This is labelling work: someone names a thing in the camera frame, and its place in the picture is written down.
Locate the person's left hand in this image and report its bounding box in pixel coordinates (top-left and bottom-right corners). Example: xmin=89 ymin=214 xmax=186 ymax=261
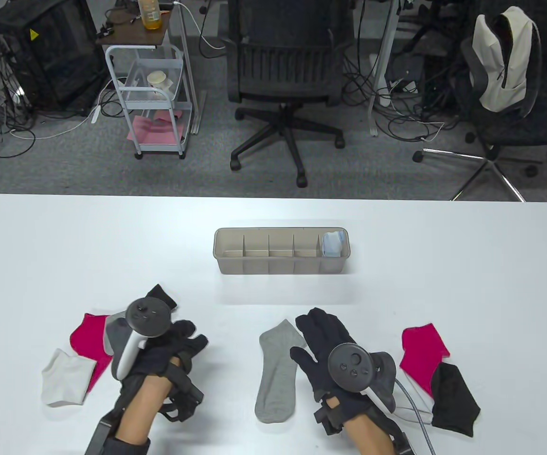
xmin=121 ymin=320 xmax=208 ymax=395

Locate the dark chair with chrome base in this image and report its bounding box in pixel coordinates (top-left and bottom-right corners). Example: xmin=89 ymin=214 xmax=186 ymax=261
xmin=413 ymin=14 xmax=547 ymax=202

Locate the beige divided organizer box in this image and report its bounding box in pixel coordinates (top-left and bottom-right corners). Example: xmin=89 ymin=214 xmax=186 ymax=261
xmin=213 ymin=227 xmax=350 ymax=275

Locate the cream backpack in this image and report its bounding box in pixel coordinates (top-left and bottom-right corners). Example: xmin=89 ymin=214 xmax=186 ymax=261
xmin=471 ymin=7 xmax=541 ymax=117

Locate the person's right forearm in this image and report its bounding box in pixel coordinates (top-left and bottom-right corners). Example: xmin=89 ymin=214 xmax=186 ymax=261
xmin=344 ymin=411 xmax=397 ymax=455

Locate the black cable tangle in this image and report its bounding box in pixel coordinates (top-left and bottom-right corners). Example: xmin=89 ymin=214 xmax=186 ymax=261
xmin=0 ymin=45 xmax=37 ymax=190
xmin=344 ymin=45 xmax=466 ymax=143

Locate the white metal frame post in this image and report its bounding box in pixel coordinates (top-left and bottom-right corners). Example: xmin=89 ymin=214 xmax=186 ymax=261
xmin=368 ymin=0 xmax=399 ymax=138
xmin=169 ymin=0 xmax=205 ymax=136

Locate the black sock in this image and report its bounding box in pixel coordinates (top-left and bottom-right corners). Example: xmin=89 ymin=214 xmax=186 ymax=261
xmin=430 ymin=363 xmax=481 ymax=437
xmin=144 ymin=283 xmax=179 ymax=309

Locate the black mesh office chair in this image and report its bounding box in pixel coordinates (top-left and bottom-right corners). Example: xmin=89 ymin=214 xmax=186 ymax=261
xmin=226 ymin=0 xmax=354 ymax=188

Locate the bottle of orange liquid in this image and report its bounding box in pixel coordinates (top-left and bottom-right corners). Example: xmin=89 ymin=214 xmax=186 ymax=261
xmin=137 ymin=0 xmax=162 ymax=30

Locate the black computer tower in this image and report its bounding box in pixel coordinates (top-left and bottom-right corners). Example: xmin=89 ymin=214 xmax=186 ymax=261
xmin=0 ymin=0 xmax=108 ymax=117

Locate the grey cable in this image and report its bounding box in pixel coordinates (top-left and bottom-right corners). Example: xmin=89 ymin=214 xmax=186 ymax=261
xmin=395 ymin=379 xmax=434 ymax=455

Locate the person's left forearm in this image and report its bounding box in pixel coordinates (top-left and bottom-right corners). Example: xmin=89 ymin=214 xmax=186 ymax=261
xmin=112 ymin=358 xmax=181 ymax=455

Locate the white sock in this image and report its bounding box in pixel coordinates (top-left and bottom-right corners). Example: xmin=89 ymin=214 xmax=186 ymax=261
xmin=394 ymin=370 xmax=435 ymax=425
xmin=41 ymin=348 xmax=97 ymax=407

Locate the person's right hand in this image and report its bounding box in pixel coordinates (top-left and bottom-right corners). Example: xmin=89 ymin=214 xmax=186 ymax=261
xmin=290 ymin=307 xmax=399 ymax=427

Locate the cream cup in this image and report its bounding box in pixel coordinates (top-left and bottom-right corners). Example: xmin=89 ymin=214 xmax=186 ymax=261
xmin=147 ymin=71 xmax=175 ymax=91

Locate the white rolling cart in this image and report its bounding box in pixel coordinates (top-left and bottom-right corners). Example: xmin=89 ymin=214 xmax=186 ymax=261
xmin=96 ymin=5 xmax=193 ymax=159

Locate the grey tracking controller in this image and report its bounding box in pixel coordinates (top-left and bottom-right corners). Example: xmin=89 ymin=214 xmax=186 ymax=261
xmin=115 ymin=298 xmax=173 ymax=381
xmin=328 ymin=343 xmax=397 ymax=412

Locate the pink sock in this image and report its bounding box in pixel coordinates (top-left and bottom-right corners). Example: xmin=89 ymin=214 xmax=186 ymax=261
xmin=70 ymin=313 xmax=114 ymax=394
xmin=400 ymin=324 xmax=450 ymax=398

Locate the grey sock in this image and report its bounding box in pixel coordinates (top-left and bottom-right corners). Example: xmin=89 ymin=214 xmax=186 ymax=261
xmin=254 ymin=319 xmax=307 ymax=424
xmin=104 ymin=314 xmax=129 ymax=356

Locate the pink cloth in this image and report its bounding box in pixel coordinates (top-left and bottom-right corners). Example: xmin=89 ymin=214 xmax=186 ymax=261
xmin=126 ymin=110 xmax=186 ymax=145

